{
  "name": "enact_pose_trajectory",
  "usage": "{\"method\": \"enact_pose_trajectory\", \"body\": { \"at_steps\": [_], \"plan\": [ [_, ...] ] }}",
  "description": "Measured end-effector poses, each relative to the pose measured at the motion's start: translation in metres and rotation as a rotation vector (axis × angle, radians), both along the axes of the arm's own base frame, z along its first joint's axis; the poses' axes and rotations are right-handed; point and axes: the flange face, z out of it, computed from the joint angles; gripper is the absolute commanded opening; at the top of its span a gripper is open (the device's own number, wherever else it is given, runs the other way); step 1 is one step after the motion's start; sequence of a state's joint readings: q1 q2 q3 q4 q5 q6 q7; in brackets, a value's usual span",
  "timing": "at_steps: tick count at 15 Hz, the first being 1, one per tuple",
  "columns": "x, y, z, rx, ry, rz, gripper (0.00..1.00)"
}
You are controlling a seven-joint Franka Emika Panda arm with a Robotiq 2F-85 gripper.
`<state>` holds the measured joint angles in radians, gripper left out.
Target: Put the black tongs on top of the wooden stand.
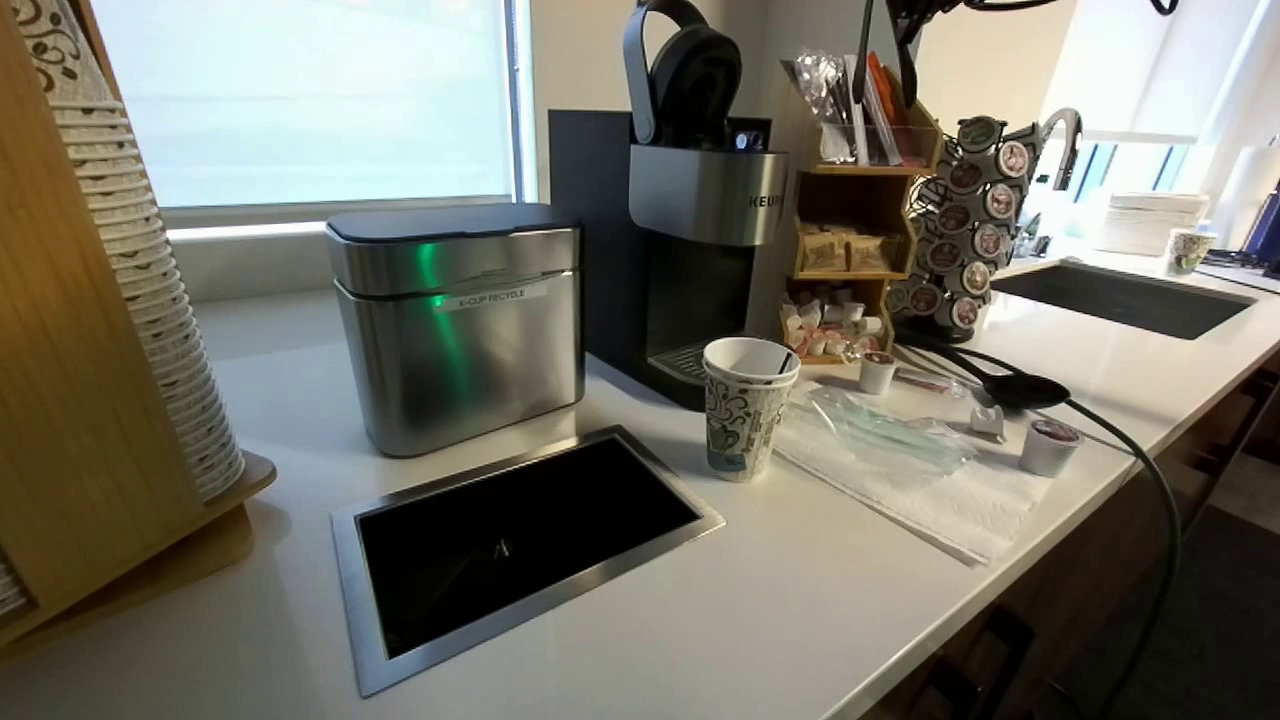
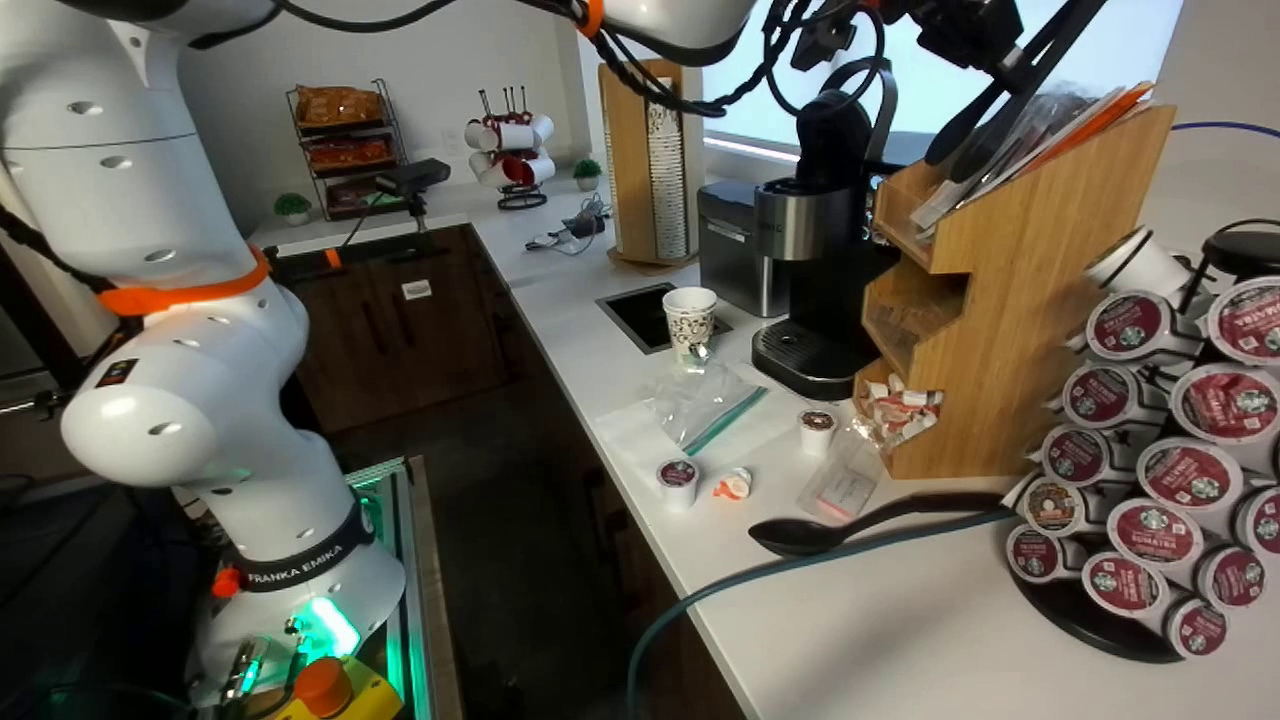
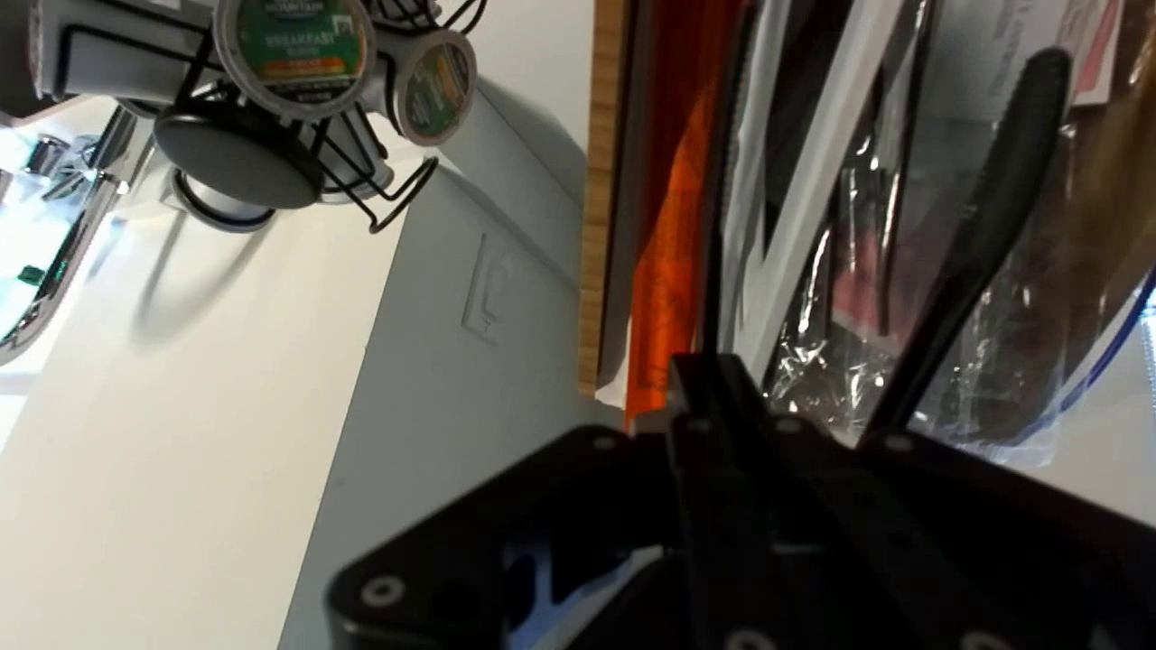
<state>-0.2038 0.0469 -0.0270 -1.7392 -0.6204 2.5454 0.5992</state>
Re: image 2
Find creamer cup with orange tab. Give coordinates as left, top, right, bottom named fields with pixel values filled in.
left=707, top=463, right=761, bottom=509

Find orange emergency stop button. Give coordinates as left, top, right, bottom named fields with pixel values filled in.
left=267, top=654, right=407, bottom=720

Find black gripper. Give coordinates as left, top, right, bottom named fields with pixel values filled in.
left=911, top=0, right=1054, bottom=88

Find clear zip bag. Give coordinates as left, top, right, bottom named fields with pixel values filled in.
left=643, top=363, right=776, bottom=463

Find small black device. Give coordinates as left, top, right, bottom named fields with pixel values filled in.
left=374, top=154, right=455, bottom=223

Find snack shelf rack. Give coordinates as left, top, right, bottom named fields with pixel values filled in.
left=282, top=78, right=407, bottom=218

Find maroon lid coffee pod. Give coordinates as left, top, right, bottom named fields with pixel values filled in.
left=653, top=453, right=707, bottom=512

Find dark wooden cabinet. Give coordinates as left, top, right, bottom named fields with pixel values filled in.
left=257, top=218, right=570, bottom=453

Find black coffee machine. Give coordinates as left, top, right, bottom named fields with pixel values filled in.
left=747, top=82, right=911, bottom=403

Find white sugar packet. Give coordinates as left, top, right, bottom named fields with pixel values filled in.
left=797, top=453, right=889, bottom=526

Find packets in wooden stand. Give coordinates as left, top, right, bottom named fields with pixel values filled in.
left=908, top=76, right=1160, bottom=231

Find pile of creamer cups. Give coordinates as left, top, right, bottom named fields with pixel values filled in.
left=852, top=369, right=947, bottom=453

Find blue cable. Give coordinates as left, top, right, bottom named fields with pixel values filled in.
left=1172, top=114, right=1280, bottom=145

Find brown lid coffee pod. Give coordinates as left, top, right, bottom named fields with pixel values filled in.
left=797, top=409, right=839, bottom=453

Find black plastic spoon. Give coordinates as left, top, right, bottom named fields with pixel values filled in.
left=745, top=489, right=1018, bottom=563

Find wooden condiment stand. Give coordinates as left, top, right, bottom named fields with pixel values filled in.
left=856, top=99, right=1181, bottom=483

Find mug rack with white mugs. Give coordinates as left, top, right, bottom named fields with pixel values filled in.
left=458, top=78, right=564, bottom=217

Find stainless steel appliance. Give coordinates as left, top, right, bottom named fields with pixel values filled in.
left=691, top=176, right=806, bottom=321

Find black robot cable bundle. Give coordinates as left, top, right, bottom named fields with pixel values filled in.
left=533, top=0, right=935, bottom=119

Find teal cable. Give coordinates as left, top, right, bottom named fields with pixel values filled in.
left=621, top=509, right=1009, bottom=720

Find black tongs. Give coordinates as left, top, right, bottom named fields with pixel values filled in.
left=923, top=0, right=1113, bottom=171

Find tall wooden cup holder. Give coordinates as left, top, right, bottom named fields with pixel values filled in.
left=594, top=54, right=707, bottom=272

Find white coffee pod side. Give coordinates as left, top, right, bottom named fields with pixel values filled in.
left=1092, top=223, right=1197, bottom=304

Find black pod carousel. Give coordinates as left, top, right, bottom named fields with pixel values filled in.
left=1036, top=217, right=1280, bottom=669

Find paper cup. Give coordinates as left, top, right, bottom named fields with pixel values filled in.
left=659, top=285, right=724, bottom=370

